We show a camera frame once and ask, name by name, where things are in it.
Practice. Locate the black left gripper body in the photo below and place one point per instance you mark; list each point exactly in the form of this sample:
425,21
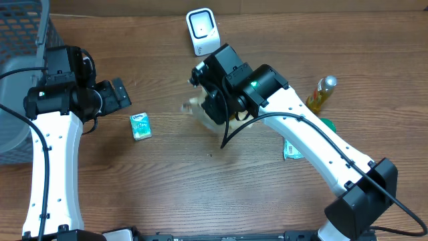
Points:
120,94

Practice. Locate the white barcode scanner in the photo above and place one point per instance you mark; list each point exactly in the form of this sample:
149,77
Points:
203,31

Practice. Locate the teal tissue pack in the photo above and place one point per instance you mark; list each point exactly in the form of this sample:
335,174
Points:
140,124

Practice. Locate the brown nut pouch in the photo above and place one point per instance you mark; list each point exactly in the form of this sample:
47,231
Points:
193,107

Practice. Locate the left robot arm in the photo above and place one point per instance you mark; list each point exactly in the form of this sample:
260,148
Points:
57,108

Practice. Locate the yellow drink bottle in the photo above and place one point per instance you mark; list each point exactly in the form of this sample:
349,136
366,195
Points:
325,88

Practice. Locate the grey plastic mesh basket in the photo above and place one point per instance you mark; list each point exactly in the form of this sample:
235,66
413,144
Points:
26,33

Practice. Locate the green lid jar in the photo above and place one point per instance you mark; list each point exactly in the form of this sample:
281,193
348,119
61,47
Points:
329,124

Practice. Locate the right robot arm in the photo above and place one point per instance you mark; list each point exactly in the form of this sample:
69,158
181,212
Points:
364,188

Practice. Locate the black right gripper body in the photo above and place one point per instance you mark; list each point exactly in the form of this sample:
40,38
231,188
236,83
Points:
219,109

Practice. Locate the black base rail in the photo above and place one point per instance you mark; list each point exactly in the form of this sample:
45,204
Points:
131,233

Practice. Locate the teal snack packet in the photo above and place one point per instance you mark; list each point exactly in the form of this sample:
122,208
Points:
290,152

